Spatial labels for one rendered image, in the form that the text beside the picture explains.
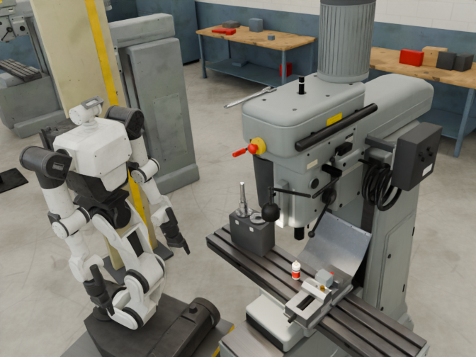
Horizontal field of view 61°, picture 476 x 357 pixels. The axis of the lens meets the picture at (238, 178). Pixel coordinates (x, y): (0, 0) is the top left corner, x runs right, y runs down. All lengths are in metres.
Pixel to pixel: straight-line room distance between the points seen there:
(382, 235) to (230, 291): 1.52
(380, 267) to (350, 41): 1.22
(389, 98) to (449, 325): 1.89
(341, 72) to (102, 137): 0.96
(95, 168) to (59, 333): 1.94
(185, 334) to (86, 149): 1.17
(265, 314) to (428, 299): 1.65
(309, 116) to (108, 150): 0.81
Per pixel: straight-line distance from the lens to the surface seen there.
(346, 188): 1.80
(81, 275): 1.89
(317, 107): 1.43
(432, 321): 3.29
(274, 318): 2.06
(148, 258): 2.00
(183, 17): 8.83
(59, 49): 2.84
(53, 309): 3.60
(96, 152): 1.66
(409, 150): 1.60
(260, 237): 2.10
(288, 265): 2.14
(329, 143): 1.55
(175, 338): 2.33
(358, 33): 1.60
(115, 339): 2.45
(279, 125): 1.35
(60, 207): 1.72
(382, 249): 2.23
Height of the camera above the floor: 2.42
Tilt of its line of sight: 32 degrees down
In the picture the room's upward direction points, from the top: 4 degrees counter-clockwise
